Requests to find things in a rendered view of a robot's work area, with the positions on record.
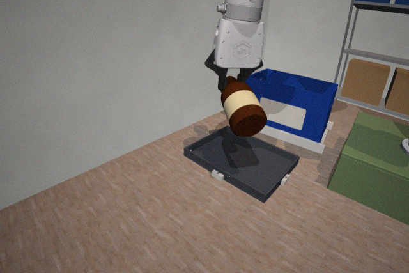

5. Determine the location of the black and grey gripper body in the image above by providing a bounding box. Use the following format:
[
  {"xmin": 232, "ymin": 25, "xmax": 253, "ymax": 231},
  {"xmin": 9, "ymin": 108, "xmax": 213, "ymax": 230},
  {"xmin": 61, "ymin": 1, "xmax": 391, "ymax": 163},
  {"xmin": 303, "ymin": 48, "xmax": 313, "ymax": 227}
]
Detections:
[{"xmin": 212, "ymin": 15, "xmax": 264, "ymax": 68}]

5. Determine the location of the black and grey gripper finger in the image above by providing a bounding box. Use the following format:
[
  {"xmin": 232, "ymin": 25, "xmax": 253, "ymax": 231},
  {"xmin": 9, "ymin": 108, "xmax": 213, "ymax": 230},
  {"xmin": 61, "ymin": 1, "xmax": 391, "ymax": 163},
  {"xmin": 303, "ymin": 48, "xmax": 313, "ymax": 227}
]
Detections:
[
  {"xmin": 237, "ymin": 60, "xmax": 263, "ymax": 83},
  {"xmin": 205, "ymin": 48, "xmax": 228, "ymax": 92}
]

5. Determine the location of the blue plastic crate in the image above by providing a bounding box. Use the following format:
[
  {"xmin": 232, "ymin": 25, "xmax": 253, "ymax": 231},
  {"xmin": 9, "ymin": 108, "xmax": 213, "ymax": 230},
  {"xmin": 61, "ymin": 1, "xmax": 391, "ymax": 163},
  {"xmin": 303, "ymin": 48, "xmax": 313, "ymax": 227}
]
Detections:
[{"xmin": 246, "ymin": 69, "xmax": 338, "ymax": 143}]

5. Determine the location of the brown glass bottle with cream label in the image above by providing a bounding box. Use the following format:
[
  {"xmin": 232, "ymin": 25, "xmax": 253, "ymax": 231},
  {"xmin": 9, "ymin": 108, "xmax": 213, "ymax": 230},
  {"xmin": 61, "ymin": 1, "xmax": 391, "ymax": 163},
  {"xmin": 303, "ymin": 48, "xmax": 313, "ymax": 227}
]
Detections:
[{"xmin": 220, "ymin": 76, "xmax": 267, "ymax": 137}]

